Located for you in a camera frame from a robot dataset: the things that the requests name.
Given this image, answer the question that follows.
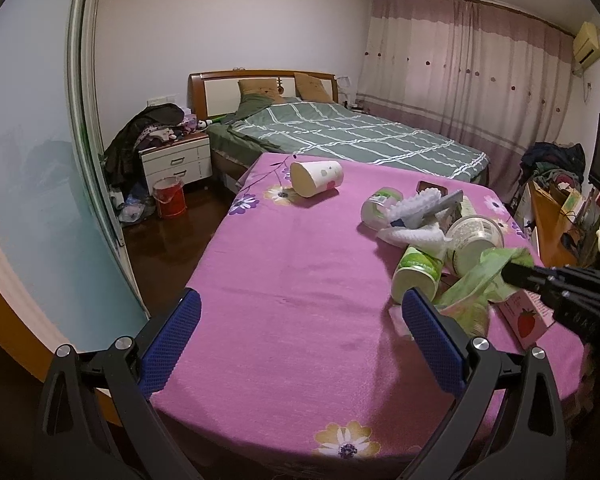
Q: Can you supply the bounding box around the large white paper tub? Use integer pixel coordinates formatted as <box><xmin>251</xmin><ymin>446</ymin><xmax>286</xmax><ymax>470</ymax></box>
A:
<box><xmin>446</xmin><ymin>216</ymin><xmax>504</xmax><ymax>278</ymax></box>

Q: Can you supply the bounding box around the pink striped curtain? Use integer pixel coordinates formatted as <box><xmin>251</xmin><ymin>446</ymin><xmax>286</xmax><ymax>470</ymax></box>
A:
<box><xmin>355</xmin><ymin>0</ymin><xmax>577</xmax><ymax>164</ymax></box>

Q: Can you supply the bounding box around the brown pillow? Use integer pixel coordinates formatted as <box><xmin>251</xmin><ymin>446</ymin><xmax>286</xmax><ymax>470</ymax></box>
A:
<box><xmin>238</xmin><ymin>78</ymin><xmax>285</xmax><ymax>104</ymax></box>
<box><xmin>294</xmin><ymin>73</ymin><xmax>332</xmax><ymax>103</ymax></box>

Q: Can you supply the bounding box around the sliding glass door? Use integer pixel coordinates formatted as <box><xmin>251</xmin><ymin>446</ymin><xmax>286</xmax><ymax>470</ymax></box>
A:
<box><xmin>0</xmin><ymin>0</ymin><xmax>146</xmax><ymax>351</ymax></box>

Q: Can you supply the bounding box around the clothes heap by curtain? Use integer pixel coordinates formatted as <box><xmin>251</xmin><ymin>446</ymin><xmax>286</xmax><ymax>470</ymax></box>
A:
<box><xmin>518</xmin><ymin>142</ymin><xmax>585</xmax><ymax>191</ymax></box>

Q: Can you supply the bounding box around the green label plastic jar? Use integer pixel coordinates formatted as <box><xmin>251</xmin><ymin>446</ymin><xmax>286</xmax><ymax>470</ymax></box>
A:
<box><xmin>361</xmin><ymin>186</ymin><xmax>403</xmax><ymax>231</ymax></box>

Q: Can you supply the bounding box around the grey package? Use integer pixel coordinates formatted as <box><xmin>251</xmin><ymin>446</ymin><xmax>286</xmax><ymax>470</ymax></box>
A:
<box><xmin>434</xmin><ymin>190</ymin><xmax>464</xmax><ymax>223</ymax></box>

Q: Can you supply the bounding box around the pile of dark clothes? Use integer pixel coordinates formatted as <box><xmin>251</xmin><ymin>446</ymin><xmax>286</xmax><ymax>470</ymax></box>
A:
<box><xmin>102</xmin><ymin>103</ymin><xmax>197</xmax><ymax>195</ymax></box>

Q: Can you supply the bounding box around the white dotted paper cup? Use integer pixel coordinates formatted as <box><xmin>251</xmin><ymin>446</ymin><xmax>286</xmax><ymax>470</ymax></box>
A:
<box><xmin>290</xmin><ymin>160</ymin><xmax>343</xmax><ymax>198</ymax></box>

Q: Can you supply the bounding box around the white bedside drawer cabinet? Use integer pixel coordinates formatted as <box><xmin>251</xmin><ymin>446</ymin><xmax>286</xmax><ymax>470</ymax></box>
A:
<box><xmin>140</xmin><ymin>132</ymin><xmax>212</xmax><ymax>192</ymax></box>

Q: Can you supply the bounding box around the wooden bed with headboard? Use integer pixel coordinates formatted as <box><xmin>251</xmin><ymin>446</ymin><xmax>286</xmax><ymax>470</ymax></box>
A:
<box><xmin>189</xmin><ymin>68</ymin><xmax>489</xmax><ymax>185</ymax></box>

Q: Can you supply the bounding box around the wooden side desk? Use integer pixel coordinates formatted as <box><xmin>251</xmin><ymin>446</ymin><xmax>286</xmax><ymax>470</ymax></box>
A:
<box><xmin>527</xmin><ymin>181</ymin><xmax>597</xmax><ymax>268</ymax></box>

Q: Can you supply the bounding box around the brown plastic tray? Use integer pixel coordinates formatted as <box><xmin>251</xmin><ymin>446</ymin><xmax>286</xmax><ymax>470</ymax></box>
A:
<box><xmin>416</xmin><ymin>181</ymin><xmax>448</xmax><ymax>196</ymax></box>

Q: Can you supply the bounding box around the pink strawberry box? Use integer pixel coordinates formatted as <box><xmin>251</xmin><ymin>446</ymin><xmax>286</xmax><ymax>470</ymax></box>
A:
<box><xmin>496</xmin><ymin>289</ymin><xmax>554</xmax><ymax>350</ymax></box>

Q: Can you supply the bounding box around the green plastic bag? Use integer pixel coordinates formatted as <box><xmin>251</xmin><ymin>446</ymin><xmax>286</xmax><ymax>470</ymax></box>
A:
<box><xmin>434</xmin><ymin>247</ymin><xmax>534</xmax><ymax>337</ymax></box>

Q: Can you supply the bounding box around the green plaid duvet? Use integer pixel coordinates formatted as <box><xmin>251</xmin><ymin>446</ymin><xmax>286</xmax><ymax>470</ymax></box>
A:
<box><xmin>230</xmin><ymin>99</ymin><xmax>489</xmax><ymax>182</ymax></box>

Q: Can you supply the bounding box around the pink floral tablecloth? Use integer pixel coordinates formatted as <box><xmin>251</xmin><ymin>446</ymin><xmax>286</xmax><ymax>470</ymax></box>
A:
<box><xmin>148</xmin><ymin>152</ymin><xmax>589</xmax><ymax>463</ymax></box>

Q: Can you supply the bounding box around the beige air conditioner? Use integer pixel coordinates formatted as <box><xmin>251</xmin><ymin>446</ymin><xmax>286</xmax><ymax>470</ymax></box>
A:
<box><xmin>573</xmin><ymin>22</ymin><xmax>600</xmax><ymax>70</ymax></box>

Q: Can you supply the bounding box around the red bucket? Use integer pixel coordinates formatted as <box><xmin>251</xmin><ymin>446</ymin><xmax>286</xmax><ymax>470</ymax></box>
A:
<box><xmin>152</xmin><ymin>177</ymin><xmax>187</xmax><ymax>219</ymax></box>

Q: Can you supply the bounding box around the left brown pillow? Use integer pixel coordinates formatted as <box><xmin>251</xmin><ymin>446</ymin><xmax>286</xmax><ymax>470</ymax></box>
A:
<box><xmin>238</xmin><ymin>78</ymin><xmax>285</xmax><ymax>104</ymax></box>

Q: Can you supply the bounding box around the green white paper cup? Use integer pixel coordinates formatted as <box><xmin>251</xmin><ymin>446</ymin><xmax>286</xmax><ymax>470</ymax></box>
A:
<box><xmin>391</xmin><ymin>246</ymin><xmax>443</xmax><ymax>304</ymax></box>

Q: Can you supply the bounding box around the right brown pillow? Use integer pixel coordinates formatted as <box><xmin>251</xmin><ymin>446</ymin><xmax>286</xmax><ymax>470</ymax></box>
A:
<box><xmin>294</xmin><ymin>73</ymin><xmax>332</xmax><ymax>103</ymax></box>

